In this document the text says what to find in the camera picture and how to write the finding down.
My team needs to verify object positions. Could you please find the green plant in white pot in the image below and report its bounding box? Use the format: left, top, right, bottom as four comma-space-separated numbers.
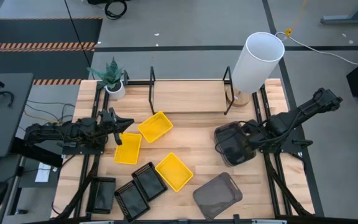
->
86, 57, 126, 100

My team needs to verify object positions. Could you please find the white cable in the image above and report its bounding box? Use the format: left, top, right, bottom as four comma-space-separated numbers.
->
274, 30, 358, 65

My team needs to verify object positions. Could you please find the yellow plastic basket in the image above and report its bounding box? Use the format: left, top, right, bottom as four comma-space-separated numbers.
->
155, 152, 195, 192
137, 111, 174, 144
114, 133, 143, 166

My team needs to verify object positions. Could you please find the gray desk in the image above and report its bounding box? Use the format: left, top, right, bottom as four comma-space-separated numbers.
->
0, 73, 34, 159

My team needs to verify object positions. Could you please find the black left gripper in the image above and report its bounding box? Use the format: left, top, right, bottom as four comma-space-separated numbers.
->
97, 107, 135, 146

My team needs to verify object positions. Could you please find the white lamp with wooden base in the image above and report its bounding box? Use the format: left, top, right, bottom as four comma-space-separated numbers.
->
225, 31, 285, 108

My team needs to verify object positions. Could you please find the gray table leg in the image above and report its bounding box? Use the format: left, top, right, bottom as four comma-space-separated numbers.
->
319, 0, 358, 25

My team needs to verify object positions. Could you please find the thin black hanging cable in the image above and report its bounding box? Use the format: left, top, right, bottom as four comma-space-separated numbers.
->
63, 0, 94, 78

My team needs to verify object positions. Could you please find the black plastic basket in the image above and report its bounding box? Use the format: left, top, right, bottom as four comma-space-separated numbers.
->
86, 176, 117, 215
131, 161, 168, 202
114, 179, 151, 223

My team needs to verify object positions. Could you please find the coiled black cable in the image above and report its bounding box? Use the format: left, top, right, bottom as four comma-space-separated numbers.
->
104, 0, 128, 21

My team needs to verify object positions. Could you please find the black cable bundle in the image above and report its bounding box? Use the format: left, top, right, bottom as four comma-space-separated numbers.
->
23, 99, 76, 125

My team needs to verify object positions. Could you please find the wooden shelf with black frame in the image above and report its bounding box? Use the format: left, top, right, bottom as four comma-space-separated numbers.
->
149, 65, 236, 116

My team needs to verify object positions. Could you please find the yellow cord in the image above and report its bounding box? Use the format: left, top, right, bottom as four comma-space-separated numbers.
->
284, 0, 309, 38

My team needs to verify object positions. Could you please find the black mat with hazard stripes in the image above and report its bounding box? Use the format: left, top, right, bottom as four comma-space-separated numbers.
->
0, 17, 104, 86

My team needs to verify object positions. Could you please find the translucent gray plastic basket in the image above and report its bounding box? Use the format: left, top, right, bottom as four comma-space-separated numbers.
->
192, 172, 244, 222
213, 121, 257, 167

